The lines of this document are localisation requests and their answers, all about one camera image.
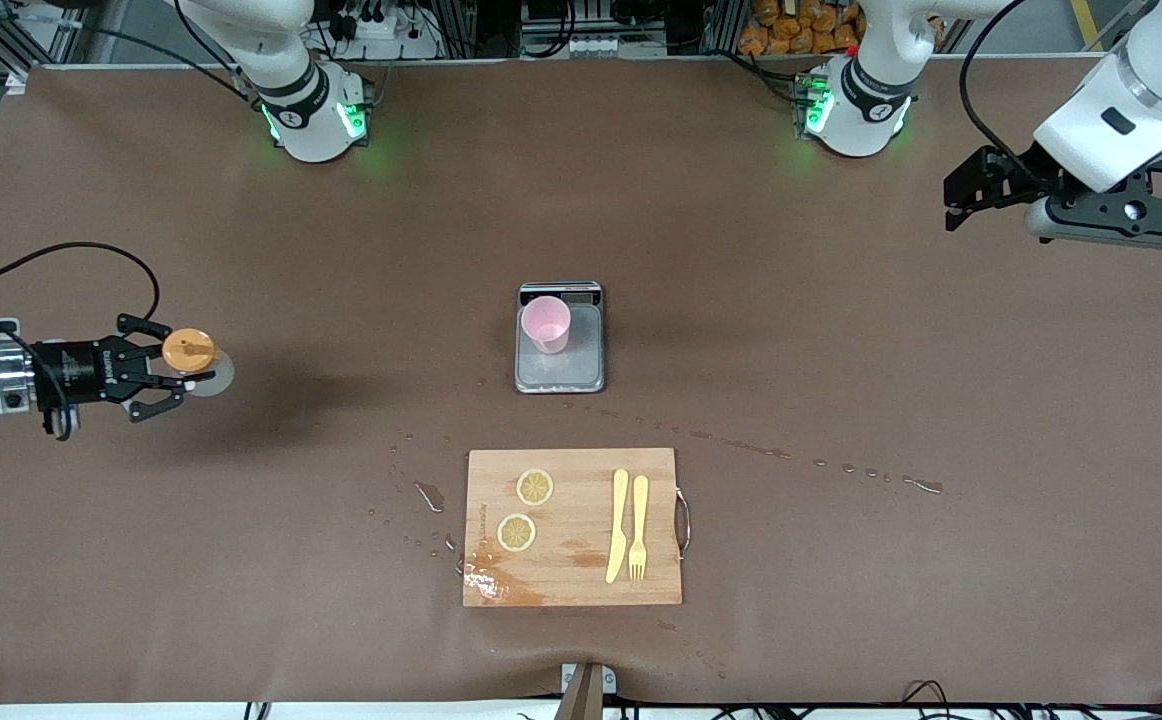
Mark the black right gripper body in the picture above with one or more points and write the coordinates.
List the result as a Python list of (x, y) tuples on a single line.
[(74, 371)]

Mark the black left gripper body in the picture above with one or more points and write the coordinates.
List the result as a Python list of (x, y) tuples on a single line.
[(1023, 169)]

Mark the translucent squeeze bottle orange cap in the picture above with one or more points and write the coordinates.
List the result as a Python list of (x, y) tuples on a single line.
[(189, 350)]

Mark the pink plastic cup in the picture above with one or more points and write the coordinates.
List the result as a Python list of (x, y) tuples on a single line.
[(546, 320)]

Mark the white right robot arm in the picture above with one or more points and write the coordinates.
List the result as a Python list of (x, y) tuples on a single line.
[(306, 120)]

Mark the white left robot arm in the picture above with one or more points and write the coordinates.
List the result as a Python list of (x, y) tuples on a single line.
[(866, 110)]

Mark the brown table cover mat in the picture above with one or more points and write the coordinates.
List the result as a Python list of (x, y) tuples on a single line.
[(241, 550)]

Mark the pile of orange items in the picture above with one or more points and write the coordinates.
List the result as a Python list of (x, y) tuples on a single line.
[(801, 30)]

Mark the elongated water puddle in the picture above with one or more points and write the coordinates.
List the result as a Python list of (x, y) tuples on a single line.
[(926, 486), (430, 497)]

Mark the yellow lemon slice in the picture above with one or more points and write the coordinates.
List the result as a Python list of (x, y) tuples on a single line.
[(516, 532), (535, 487)]

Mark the white power strip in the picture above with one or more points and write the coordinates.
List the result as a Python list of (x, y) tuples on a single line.
[(381, 28)]

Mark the white connector row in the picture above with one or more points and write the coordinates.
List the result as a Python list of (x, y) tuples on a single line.
[(591, 46)]

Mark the silver digital kitchen scale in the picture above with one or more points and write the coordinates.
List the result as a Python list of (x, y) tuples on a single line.
[(581, 365)]

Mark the wooden cutting board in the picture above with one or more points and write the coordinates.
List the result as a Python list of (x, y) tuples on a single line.
[(581, 520)]

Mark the yellow plastic fork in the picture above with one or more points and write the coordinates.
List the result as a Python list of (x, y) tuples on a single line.
[(639, 510)]

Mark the yellow plastic knife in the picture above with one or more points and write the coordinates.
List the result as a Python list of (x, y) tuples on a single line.
[(618, 530)]

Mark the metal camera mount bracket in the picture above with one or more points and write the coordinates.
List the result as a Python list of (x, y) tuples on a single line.
[(586, 695)]

